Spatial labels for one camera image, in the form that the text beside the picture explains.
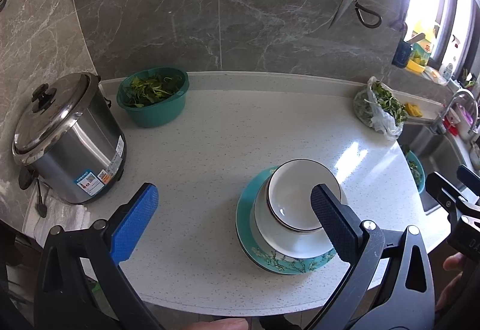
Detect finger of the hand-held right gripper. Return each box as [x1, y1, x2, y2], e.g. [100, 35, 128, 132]
[425, 172, 480, 220]
[457, 164, 480, 191]

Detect white towel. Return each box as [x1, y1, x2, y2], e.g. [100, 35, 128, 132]
[22, 184, 94, 252]

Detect leafy green vegetables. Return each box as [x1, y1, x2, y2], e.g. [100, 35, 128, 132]
[407, 159, 422, 181]
[356, 82, 407, 124]
[124, 70, 184, 108]

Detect green plastic basin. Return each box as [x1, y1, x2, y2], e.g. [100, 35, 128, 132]
[117, 66, 189, 128]

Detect white spray bottle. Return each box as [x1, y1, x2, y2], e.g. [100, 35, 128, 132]
[440, 34, 460, 81]

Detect teal plastic colander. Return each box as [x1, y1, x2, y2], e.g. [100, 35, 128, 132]
[401, 149, 426, 194]

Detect large white bowl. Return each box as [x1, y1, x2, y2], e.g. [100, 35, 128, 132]
[254, 171, 349, 255]

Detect person's right hand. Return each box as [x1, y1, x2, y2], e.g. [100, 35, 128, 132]
[435, 252, 469, 316]

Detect person's left hand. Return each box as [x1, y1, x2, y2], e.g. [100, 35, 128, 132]
[183, 318, 249, 330]

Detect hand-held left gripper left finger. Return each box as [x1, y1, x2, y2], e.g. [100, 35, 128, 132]
[34, 183, 166, 330]

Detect steel container purple lid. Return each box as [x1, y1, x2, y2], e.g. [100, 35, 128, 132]
[455, 105, 475, 139]

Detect blue utensil cup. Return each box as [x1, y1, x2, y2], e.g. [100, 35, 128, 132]
[392, 40, 413, 69]

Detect clear plastic bag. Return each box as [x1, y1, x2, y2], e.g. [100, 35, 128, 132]
[353, 76, 409, 139]

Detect stainless steel sink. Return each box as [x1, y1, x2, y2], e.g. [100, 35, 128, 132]
[397, 120, 469, 216]

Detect white bowl red floral print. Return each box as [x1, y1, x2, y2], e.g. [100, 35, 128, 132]
[267, 159, 342, 234]

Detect stainless steel rice cooker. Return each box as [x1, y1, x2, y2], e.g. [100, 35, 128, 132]
[12, 72, 127, 205]

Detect black cooker cord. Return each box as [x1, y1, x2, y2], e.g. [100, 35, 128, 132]
[19, 169, 48, 219]

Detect large teal rim plate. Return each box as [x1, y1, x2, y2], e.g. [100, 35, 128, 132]
[235, 166, 338, 274]

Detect chrome faucet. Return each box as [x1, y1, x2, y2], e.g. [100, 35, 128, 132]
[431, 88, 480, 136]

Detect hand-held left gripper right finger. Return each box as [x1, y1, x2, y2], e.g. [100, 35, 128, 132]
[310, 184, 436, 330]

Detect white packet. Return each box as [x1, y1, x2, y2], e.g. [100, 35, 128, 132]
[424, 66, 451, 85]

